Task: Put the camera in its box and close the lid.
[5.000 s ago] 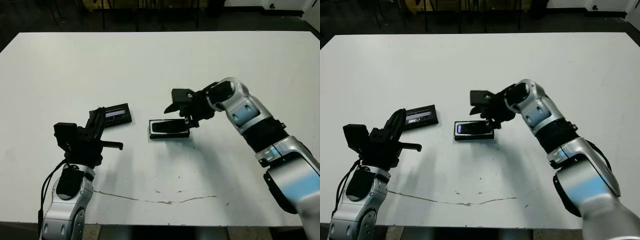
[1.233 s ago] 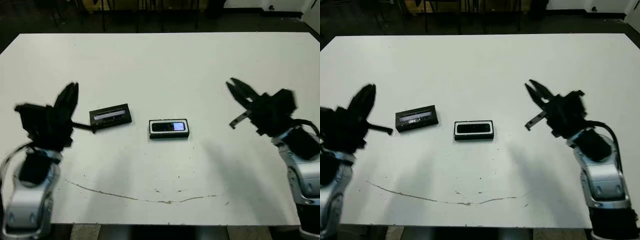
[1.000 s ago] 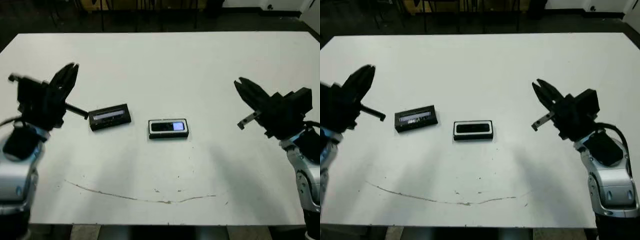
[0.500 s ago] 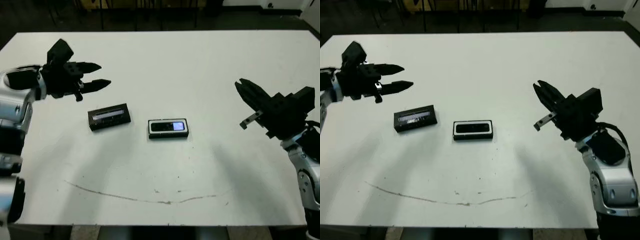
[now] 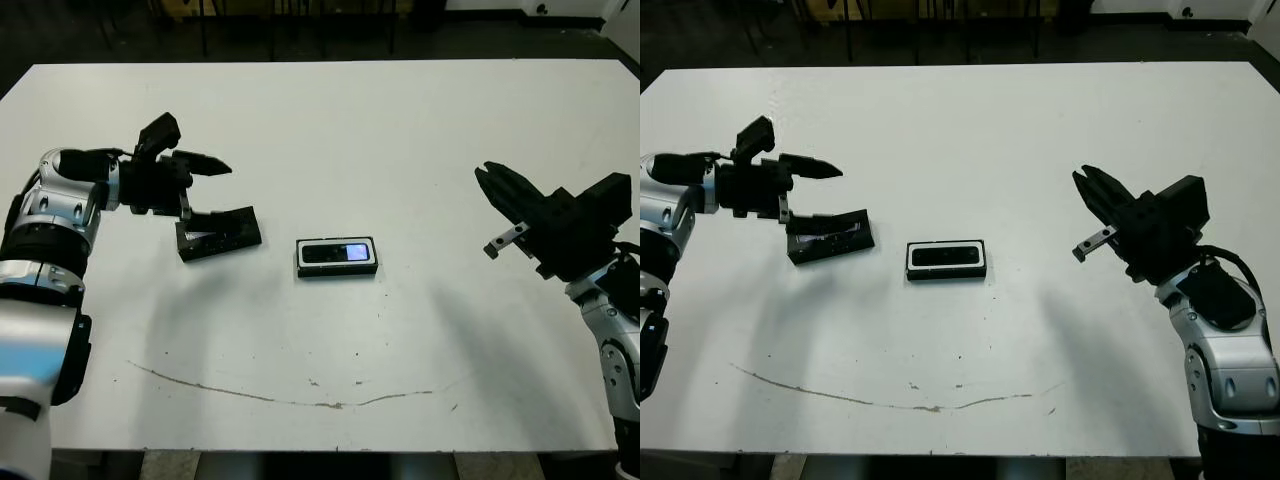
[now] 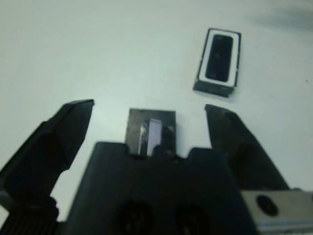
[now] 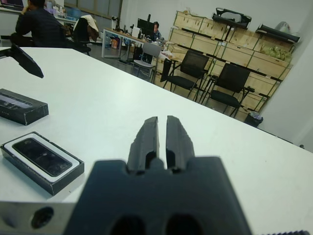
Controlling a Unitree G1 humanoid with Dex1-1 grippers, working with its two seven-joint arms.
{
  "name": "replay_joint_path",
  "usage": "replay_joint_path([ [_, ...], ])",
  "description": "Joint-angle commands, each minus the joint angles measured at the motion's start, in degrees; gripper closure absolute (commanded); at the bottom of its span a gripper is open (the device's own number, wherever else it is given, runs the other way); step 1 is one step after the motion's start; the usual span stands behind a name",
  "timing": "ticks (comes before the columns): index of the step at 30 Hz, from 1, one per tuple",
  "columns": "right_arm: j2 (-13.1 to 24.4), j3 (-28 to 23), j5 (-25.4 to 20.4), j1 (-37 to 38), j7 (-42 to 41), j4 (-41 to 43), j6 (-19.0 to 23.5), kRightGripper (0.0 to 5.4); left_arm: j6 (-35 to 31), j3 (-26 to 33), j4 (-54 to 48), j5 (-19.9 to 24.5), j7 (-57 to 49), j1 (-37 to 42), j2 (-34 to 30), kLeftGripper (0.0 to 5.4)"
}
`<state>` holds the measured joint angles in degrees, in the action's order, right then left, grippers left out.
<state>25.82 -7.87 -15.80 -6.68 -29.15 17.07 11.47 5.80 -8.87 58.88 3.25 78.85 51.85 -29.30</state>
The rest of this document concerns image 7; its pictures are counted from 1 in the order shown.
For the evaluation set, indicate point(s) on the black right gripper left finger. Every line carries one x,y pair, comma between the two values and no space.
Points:
146,142

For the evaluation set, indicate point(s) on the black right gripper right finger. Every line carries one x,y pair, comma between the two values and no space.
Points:
177,142

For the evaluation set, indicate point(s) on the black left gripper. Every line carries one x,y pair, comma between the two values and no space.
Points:
6,54

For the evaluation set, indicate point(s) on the black printed box lid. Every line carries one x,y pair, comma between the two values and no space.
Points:
22,107

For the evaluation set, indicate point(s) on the black box base white insert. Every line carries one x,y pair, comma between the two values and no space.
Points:
61,181

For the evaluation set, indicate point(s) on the person in dark jacket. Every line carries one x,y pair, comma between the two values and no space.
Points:
39,27

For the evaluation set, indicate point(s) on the open laptop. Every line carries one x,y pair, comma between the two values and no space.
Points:
11,3

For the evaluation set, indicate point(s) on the office chair with draped jacket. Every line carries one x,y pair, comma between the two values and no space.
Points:
83,31

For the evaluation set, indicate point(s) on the black trash bin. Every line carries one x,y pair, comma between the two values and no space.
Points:
253,120

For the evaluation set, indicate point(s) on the black mesh chair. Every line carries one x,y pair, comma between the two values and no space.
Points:
232,78
193,61

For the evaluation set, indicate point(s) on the grey plastic chair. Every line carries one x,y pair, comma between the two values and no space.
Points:
149,52

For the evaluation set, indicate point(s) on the white office desk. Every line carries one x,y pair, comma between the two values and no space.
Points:
115,33

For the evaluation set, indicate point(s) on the person in blue shirt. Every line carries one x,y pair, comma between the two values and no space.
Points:
157,30

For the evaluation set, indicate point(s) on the black computer monitor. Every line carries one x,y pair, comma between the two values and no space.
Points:
144,24

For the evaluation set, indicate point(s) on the light wooden crate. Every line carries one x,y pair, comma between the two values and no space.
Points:
271,64
274,49
215,28
188,20
244,39

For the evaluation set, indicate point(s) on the black plastic tray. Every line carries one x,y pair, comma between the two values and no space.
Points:
278,33
231,16

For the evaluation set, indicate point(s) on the grey plastic bag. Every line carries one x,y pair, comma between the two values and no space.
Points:
284,26

